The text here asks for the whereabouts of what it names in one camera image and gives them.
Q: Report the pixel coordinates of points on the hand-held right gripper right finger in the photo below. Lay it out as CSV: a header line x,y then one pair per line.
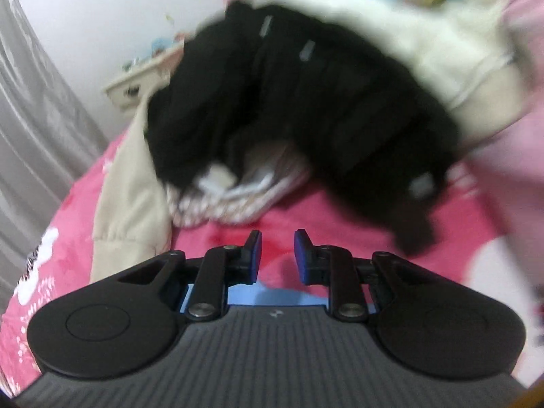
x,y
300,257

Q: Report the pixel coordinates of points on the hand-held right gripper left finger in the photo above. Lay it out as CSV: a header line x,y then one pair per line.
x,y
256,255

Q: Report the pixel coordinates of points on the light blue printed t-shirt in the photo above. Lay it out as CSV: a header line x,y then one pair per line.
x,y
276,295

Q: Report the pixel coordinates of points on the white patterned garment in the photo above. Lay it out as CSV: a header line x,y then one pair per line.
x,y
238,210

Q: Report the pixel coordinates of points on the white cloth with grey trim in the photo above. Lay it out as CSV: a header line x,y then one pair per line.
x,y
216,180

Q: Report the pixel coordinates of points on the beige jacket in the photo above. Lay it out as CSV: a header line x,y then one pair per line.
x,y
127,204

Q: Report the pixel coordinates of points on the black garment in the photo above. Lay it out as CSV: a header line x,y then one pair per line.
x,y
318,114

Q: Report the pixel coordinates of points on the pink printed bedsheet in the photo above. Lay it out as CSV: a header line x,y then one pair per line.
x,y
63,238

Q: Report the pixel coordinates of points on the cream nightstand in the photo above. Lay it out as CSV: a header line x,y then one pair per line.
x,y
127,89

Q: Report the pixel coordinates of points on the colourful toy figures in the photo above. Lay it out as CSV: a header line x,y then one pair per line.
x,y
159,44

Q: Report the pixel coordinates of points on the pink and grey garment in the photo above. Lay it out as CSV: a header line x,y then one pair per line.
x,y
522,157

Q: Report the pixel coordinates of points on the grey curtain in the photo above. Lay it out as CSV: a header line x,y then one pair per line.
x,y
34,114

